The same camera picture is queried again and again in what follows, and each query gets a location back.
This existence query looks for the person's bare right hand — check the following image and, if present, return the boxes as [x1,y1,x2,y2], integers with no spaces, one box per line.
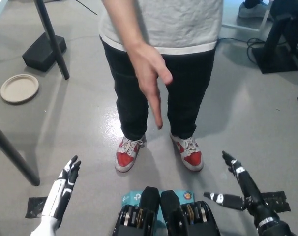
[124,41,174,130]

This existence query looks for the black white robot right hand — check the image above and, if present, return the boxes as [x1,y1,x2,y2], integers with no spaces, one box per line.
[203,150,280,226]

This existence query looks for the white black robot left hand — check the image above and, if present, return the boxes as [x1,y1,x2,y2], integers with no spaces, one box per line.
[40,154,82,221]

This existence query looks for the black robot left leg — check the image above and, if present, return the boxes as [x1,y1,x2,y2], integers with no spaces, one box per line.
[111,186,162,236]

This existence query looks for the long black tape patch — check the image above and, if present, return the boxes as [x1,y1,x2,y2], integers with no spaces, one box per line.
[242,190,292,213]

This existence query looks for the small black tape patch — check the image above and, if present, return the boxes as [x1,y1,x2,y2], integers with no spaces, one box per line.
[25,196,50,219]

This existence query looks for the black trousers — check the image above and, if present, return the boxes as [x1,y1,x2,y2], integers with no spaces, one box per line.
[101,36,216,141]

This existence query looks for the thick black table leg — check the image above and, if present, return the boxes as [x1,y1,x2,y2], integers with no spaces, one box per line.
[0,118,41,187]

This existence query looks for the grey t-shirt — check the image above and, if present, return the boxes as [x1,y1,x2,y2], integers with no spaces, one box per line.
[99,0,223,55]

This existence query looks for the red white left sneaker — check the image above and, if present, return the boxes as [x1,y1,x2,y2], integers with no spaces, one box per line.
[169,132,204,172]

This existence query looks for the red white sneaker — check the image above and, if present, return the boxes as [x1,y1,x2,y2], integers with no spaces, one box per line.
[114,134,147,174]
[169,132,204,172]

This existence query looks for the teal router box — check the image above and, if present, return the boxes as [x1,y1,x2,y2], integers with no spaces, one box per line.
[120,188,198,223]

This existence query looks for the red white right sneaker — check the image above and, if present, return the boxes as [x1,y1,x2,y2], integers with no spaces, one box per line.
[114,134,147,174]

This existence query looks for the thin black table leg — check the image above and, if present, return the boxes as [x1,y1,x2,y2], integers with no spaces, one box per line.
[32,0,70,80]

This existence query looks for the black foam block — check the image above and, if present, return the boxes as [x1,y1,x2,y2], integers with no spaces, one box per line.
[22,32,67,72]

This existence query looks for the beige paper plate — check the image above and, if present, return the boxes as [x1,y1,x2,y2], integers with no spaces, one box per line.
[0,73,40,105]

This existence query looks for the grey sneaker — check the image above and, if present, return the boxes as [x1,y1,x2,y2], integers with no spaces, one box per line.
[237,1,274,19]

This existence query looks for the black monitor stand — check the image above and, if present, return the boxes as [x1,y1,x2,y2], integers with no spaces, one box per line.
[252,0,298,74]

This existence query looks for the thin black cable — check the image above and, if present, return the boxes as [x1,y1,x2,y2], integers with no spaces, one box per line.
[75,0,98,16]

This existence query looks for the white metal frame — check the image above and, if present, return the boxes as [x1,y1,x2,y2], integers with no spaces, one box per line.
[221,0,278,33]

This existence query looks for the black floor cable bundle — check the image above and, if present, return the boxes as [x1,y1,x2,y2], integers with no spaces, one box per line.
[217,36,266,65]

